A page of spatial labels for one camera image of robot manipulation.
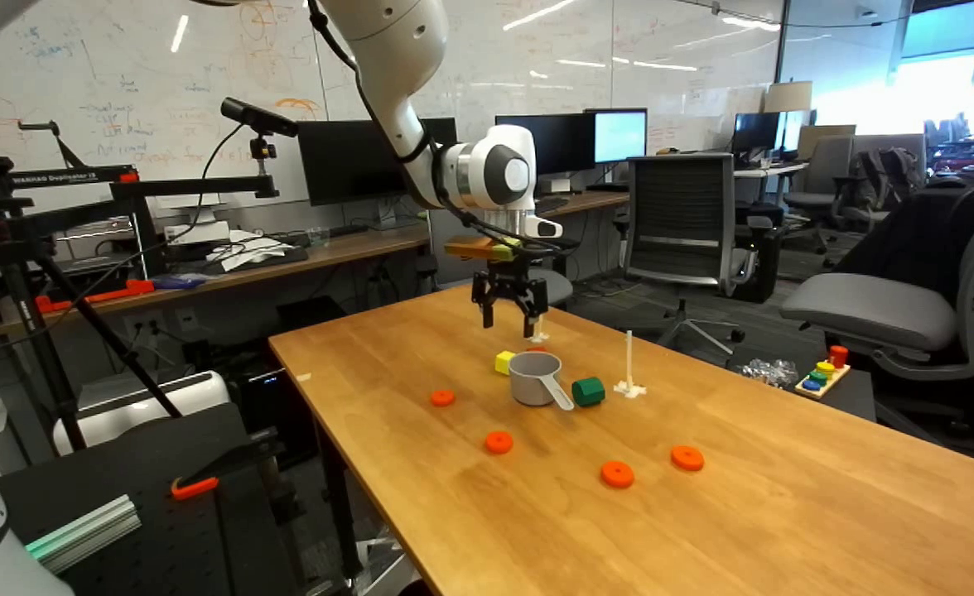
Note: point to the grey measuring cup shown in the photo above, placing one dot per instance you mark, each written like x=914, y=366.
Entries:
x=536, y=383

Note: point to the black mesh office chair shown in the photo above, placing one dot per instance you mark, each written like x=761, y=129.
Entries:
x=681, y=210

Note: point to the dark computer monitor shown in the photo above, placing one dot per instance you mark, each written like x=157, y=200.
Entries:
x=564, y=140

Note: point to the white peg stand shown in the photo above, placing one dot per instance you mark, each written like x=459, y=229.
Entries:
x=629, y=366
x=542, y=335

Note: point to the clear plastic pieces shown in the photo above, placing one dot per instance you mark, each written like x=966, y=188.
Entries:
x=772, y=371

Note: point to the white papers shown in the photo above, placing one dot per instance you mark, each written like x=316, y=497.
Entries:
x=245, y=254

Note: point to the black side table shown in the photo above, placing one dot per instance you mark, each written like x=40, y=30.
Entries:
x=841, y=404

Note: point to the black camera tripod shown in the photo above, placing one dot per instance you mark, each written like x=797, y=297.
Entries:
x=67, y=176

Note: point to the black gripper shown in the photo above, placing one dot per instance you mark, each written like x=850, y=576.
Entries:
x=510, y=280

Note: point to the colourful stacking toy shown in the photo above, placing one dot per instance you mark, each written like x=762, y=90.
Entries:
x=824, y=371

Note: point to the lit computer monitor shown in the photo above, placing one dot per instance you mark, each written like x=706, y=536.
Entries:
x=621, y=132

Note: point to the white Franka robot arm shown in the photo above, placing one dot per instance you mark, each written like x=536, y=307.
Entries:
x=400, y=66

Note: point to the orange red clamp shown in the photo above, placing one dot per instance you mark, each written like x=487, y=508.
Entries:
x=100, y=297

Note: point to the black stereo camera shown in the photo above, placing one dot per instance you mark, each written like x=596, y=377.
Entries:
x=257, y=115

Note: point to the beige lampshade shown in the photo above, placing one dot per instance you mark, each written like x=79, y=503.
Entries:
x=787, y=96

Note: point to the distant computer monitor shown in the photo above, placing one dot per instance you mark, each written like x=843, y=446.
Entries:
x=755, y=132

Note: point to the distant grey office chair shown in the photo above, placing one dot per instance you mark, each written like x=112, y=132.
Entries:
x=824, y=151

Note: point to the white box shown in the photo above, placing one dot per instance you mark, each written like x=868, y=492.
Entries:
x=144, y=404

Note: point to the wrist camera with tan mount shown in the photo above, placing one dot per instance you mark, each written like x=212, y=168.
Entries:
x=487, y=250

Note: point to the yellow block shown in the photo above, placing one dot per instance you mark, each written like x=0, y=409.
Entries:
x=505, y=362

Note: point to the orange disc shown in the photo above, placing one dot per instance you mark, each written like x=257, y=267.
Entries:
x=688, y=459
x=497, y=440
x=618, y=474
x=443, y=398

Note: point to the green block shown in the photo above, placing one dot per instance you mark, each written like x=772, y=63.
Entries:
x=588, y=391

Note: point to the aluminium bar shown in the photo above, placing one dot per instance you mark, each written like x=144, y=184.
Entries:
x=91, y=526

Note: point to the long wooden desk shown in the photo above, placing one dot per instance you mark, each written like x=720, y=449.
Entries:
x=333, y=254

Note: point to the large dark monitor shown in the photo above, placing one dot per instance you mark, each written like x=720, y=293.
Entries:
x=343, y=159

